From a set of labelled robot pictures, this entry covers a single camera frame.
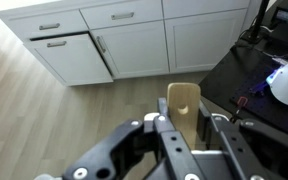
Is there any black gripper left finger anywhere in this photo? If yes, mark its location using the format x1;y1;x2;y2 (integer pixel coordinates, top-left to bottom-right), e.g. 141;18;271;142
62;97;202;180

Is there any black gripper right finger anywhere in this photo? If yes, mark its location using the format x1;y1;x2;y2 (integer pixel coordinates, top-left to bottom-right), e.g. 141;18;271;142
196;99;288;180

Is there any wooden spatula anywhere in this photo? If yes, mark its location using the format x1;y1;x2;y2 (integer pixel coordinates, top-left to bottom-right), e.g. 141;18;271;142
166;82;202;151

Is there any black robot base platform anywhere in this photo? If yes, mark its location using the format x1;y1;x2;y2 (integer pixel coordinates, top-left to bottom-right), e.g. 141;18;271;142
199;43;288;139

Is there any white island cabinet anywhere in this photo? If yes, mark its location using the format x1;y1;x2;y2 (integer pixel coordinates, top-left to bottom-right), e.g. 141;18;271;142
0;0;262;87

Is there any black stand pole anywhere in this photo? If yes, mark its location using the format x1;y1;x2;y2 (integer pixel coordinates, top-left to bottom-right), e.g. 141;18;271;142
237;0;272;46

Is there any steel island cabinet handle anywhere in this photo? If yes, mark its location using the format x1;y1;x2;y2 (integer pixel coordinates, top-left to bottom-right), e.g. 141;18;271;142
95;35;108;55
110;11;135;21
46;40;68;48
38;22;61;31

